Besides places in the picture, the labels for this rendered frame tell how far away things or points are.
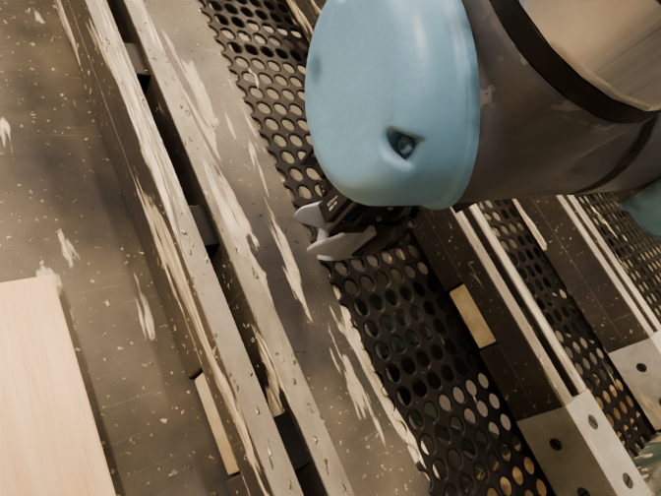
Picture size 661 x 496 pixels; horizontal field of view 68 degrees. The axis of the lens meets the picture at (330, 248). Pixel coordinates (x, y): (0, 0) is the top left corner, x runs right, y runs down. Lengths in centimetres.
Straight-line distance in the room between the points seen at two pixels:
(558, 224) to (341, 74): 74
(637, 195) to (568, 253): 63
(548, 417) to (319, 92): 52
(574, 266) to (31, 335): 75
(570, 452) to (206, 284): 44
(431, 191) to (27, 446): 31
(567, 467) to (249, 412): 40
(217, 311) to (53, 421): 13
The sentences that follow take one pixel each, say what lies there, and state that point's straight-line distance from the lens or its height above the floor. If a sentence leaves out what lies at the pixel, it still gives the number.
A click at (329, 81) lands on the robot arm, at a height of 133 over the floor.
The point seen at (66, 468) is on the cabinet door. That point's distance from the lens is 39.
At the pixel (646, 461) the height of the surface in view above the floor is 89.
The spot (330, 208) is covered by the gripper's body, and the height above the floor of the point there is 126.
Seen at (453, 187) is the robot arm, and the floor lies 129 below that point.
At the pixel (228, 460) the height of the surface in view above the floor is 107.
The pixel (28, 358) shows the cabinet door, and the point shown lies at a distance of 40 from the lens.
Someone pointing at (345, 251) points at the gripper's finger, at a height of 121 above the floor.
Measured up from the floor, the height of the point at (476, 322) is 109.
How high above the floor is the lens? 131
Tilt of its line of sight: 12 degrees down
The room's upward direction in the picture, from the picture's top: straight up
